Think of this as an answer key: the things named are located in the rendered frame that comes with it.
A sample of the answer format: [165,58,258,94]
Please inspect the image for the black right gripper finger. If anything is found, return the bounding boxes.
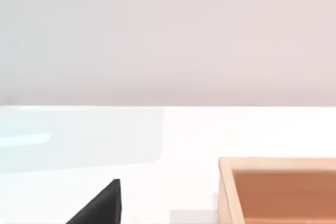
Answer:
[65,178,122,224]

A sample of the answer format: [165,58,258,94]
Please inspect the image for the shallow salmon-coloured box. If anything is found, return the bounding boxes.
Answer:
[217,156,336,224]

